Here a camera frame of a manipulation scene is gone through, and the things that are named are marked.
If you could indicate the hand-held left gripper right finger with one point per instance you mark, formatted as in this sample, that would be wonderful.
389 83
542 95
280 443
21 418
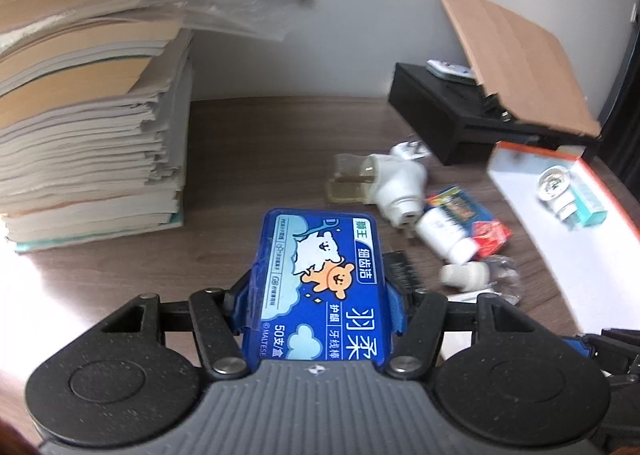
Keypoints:
395 307

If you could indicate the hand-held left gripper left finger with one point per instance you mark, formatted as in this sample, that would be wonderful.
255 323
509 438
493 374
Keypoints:
241 302

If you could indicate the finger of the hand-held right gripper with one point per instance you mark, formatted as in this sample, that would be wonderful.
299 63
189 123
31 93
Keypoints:
617 347

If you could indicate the blue dental floss box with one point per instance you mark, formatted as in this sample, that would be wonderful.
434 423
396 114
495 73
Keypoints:
320 285

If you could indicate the white pill bottle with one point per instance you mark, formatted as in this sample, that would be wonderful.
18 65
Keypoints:
442 232

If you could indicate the orange-edged white cardboard box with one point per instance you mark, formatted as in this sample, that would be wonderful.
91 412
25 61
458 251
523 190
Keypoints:
520 195

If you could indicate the crumpled clear plastic wrapper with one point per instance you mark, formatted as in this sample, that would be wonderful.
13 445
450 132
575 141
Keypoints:
506 280

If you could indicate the red snack packet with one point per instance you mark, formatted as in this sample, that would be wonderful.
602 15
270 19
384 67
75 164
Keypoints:
492 237

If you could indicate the playing card pack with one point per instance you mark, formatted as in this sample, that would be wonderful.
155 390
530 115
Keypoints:
465 205

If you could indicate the white angled plug-in heater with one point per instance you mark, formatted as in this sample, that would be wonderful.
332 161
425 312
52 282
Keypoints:
397 182

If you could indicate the translucent plug cover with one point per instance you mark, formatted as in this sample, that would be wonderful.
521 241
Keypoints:
345 180

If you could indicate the teal and white carton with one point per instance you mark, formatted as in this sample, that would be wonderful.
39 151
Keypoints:
590 202

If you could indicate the white usb charger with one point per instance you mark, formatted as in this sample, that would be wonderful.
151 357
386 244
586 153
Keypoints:
407 150

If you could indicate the black desk riser shelf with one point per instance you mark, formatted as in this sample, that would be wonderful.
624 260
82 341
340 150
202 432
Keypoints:
430 105

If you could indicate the white remote control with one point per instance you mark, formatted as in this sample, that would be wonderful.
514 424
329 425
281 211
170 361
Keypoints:
450 70

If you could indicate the stack of books and papers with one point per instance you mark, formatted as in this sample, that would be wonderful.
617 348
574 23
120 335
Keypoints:
85 110

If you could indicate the wooden reading stand board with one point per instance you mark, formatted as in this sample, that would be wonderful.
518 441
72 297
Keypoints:
520 60

